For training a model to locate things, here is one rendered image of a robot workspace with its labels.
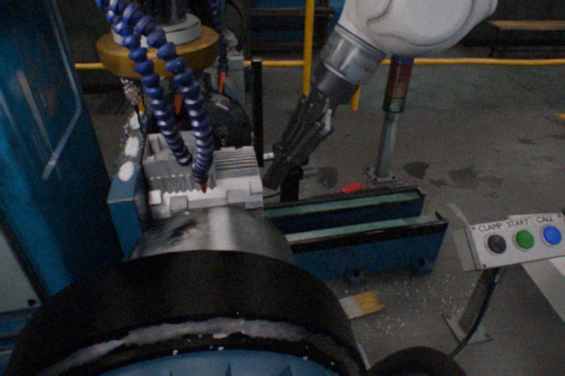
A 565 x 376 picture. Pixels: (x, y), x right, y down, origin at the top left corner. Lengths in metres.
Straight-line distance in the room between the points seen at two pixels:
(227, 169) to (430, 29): 0.44
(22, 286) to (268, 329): 0.57
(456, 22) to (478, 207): 0.88
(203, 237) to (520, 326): 0.70
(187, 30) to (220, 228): 0.28
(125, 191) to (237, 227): 0.20
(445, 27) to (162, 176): 0.49
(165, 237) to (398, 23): 0.36
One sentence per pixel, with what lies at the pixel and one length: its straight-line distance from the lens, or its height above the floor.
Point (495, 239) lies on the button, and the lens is 0.69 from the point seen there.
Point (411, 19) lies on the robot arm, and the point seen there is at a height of 1.41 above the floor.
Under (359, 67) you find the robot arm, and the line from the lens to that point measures 0.60.
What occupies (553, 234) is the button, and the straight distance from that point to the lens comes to 0.75.
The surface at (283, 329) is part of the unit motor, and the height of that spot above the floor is 1.35.
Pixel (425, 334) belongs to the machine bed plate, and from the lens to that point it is 0.87.
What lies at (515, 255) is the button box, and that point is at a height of 1.05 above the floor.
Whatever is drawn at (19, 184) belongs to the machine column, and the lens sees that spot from 0.58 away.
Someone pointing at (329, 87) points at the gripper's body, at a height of 1.27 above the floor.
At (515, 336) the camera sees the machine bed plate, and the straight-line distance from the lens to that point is 0.95.
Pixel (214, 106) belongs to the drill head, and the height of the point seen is 1.12.
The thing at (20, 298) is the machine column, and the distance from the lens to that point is 0.73.
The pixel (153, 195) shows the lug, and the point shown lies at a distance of 0.70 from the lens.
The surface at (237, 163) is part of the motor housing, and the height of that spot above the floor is 1.10.
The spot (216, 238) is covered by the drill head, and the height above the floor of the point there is 1.16.
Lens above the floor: 1.49
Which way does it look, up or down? 36 degrees down
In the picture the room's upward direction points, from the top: straight up
